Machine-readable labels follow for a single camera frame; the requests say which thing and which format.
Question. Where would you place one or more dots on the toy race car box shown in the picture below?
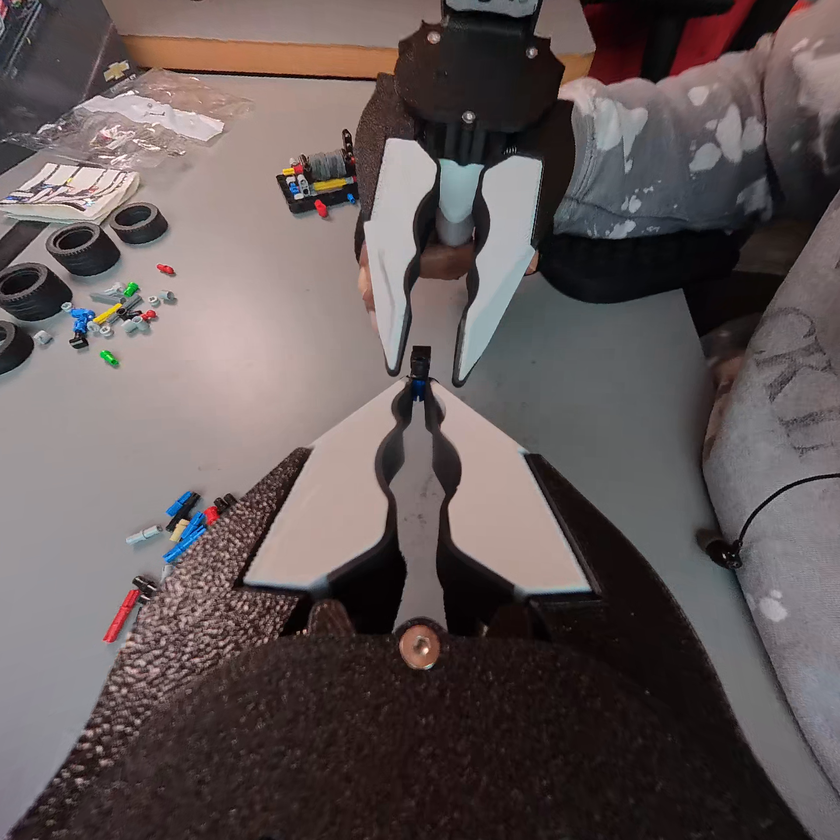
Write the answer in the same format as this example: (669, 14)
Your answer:
(52, 65)

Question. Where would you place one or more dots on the multicoloured lego assembly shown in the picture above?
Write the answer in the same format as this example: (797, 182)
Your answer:
(315, 190)

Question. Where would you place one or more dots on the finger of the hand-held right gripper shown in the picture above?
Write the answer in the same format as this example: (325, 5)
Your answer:
(508, 249)
(394, 229)

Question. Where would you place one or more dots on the grey desk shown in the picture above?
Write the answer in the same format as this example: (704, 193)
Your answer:
(262, 328)

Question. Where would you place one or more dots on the red chair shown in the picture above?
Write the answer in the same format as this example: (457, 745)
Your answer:
(617, 39)

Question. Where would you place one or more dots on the black rubber toy tire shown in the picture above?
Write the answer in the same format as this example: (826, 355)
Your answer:
(85, 262)
(39, 308)
(19, 358)
(118, 229)

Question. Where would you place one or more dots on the empty clear plastic bag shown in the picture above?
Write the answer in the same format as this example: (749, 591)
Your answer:
(164, 118)

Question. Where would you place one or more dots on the grey table with wooden edge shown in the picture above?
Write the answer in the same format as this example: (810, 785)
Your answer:
(262, 16)

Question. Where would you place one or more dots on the person's right hand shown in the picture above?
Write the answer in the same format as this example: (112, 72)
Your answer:
(446, 262)

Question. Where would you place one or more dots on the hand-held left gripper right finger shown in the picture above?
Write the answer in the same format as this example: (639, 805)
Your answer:
(518, 525)

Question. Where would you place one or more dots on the blue lego pin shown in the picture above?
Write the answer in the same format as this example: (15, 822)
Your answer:
(418, 390)

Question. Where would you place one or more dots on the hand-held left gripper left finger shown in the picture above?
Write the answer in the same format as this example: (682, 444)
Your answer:
(315, 525)

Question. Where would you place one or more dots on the sticker sheet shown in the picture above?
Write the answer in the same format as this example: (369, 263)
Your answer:
(65, 193)

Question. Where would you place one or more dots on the person's right forearm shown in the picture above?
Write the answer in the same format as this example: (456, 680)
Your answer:
(656, 151)

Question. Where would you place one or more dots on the pile of small lego pins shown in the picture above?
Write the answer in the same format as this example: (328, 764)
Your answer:
(187, 525)

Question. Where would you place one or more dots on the person's grey patterned hoodie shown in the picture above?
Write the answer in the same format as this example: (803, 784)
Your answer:
(787, 426)

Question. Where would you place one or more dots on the scatter of mixed lego pieces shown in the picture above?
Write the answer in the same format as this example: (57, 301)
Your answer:
(79, 321)

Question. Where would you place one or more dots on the black lego beam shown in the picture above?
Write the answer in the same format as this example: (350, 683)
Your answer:
(420, 361)

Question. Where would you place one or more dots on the black chair armrest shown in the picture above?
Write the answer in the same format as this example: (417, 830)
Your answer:
(623, 269)

